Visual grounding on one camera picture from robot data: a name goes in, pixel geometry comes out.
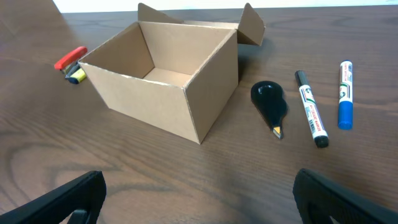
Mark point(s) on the blue whiteboard marker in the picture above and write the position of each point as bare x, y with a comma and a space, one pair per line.
345, 107

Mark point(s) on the black correction tape dispenser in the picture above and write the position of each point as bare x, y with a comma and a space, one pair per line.
268, 98

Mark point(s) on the black whiteboard marker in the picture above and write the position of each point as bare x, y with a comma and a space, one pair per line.
315, 123

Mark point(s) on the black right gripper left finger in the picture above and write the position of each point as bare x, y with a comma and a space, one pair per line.
80, 200

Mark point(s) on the brown cardboard box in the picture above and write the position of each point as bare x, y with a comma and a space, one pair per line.
175, 75

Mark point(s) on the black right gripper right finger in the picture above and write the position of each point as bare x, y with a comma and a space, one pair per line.
321, 200

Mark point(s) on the yellow highlighter pen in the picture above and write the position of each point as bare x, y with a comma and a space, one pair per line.
77, 77

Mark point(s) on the red stapler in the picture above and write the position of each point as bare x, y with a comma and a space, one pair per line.
66, 63

